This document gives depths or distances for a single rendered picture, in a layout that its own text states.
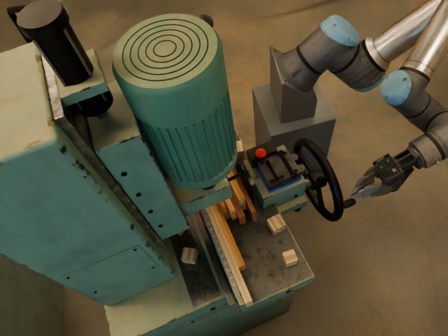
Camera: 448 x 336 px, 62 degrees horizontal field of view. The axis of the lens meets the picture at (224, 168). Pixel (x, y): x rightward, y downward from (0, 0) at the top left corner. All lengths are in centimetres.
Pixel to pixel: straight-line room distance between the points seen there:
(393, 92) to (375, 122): 129
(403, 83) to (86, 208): 88
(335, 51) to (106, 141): 105
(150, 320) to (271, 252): 40
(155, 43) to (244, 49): 223
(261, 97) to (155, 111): 123
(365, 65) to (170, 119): 109
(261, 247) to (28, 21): 77
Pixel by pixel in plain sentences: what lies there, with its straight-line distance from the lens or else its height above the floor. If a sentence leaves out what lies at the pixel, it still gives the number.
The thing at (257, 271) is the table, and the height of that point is 90.
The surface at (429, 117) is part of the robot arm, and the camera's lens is 124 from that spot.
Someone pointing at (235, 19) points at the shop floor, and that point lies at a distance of 310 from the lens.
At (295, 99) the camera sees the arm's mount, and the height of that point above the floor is 69.
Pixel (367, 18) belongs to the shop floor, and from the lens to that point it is 311.
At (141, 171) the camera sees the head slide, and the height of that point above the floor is 132.
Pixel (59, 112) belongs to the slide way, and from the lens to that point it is 56.
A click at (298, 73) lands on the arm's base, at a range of 153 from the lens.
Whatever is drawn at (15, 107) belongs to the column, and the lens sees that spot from 60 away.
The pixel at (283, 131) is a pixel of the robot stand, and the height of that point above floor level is 55.
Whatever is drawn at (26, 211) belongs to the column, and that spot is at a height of 140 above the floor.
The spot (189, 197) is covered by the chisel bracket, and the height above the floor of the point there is 107.
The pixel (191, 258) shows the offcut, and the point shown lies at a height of 84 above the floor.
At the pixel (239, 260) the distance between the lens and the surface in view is 99.
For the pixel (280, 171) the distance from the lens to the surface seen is 103.
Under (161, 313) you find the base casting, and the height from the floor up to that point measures 80.
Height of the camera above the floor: 189
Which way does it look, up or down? 59 degrees down
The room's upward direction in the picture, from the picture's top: 13 degrees counter-clockwise
